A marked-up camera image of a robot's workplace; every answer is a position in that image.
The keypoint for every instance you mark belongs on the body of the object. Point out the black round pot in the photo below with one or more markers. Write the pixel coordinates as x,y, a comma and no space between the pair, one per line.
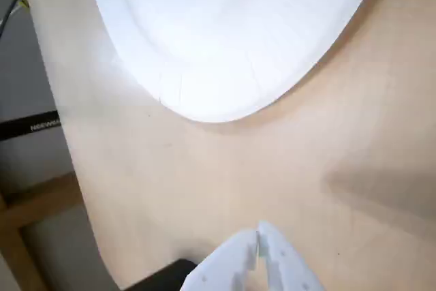
170,275

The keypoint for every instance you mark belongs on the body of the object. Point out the black tripod pole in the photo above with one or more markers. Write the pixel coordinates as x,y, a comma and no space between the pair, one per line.
20,129

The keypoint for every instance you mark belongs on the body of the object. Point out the wooden partition frame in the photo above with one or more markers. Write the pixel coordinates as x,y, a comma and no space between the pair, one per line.
41,202

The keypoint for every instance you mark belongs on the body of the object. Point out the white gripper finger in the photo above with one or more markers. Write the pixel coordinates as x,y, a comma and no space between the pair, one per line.
218,267
289,270

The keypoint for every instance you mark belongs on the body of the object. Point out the white paper plate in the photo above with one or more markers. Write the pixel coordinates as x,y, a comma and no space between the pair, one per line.
221,32

